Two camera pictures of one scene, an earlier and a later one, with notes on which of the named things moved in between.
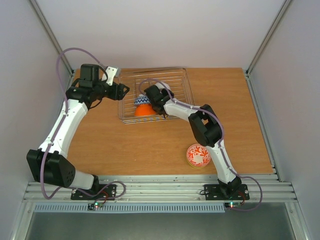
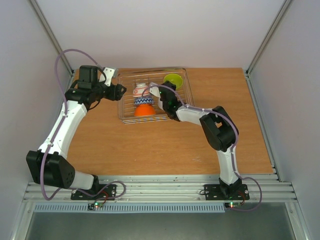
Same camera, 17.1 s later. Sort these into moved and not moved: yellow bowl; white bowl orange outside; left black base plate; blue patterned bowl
Moved: yellow bowl
Not moved: left black base plate; blue patterned bowl; white bowl orange outside
